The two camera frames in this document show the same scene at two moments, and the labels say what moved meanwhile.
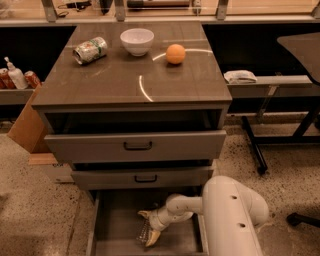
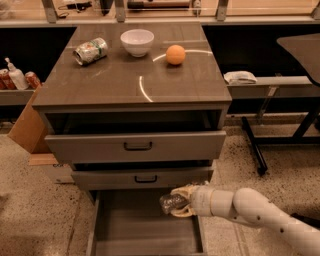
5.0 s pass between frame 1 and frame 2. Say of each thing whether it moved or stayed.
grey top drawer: stayed
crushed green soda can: stayed
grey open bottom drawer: stayed
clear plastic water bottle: moved
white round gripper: moved
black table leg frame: stayed
